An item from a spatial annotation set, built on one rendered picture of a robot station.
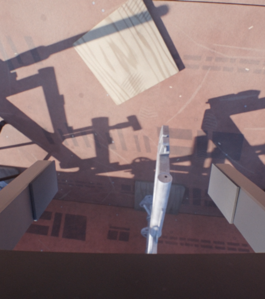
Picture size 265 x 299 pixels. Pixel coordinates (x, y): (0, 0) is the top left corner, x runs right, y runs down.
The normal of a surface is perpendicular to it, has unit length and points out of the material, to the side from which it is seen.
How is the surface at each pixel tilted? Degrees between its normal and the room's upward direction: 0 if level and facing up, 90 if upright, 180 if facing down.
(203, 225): 90
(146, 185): 0
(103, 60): 0
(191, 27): 0
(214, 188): 83
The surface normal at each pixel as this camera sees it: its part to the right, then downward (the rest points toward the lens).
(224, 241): 0.02, -0.76
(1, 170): -0.11, 0.64
